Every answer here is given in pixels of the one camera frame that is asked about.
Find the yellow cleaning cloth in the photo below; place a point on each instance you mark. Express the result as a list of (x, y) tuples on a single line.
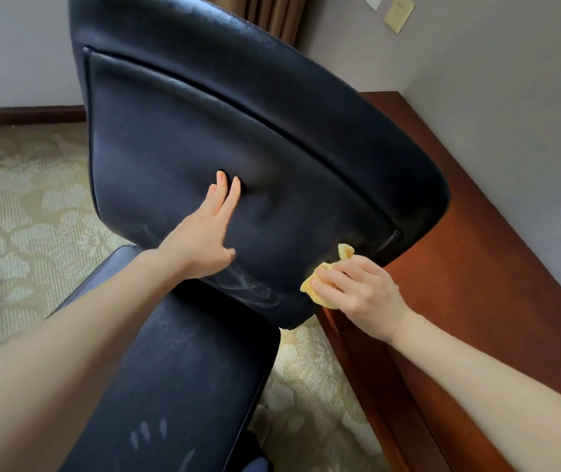
[(310, 285)]

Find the navy dress with white trim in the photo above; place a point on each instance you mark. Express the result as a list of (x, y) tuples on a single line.
[(257, 465)]

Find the person's right hand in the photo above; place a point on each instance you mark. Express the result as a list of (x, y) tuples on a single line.
[(369, 299)]

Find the red-brown wooden table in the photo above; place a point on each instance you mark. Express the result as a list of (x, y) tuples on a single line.
[(482, 290)]

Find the brown curtain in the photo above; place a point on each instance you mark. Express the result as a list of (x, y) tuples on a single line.
[(270, 14)]

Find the yellow switch plate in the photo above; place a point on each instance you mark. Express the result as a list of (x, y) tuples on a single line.
[(398, 13)]

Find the person's left forearm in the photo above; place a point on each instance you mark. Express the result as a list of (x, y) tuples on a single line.
[(74, 349)]

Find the dark wooden baseboard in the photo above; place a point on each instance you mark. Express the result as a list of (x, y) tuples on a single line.
[(24, 115)]

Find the large white socket plate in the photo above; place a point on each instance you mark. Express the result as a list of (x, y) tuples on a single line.
[(372, 0)]

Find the person's right forearm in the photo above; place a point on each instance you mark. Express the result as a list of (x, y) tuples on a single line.
[(497, 398)]

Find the black leather chair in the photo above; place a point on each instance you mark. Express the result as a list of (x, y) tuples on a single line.
[(211, 117)]

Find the person's left hand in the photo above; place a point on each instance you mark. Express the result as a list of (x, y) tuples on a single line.
[(202, 245)]

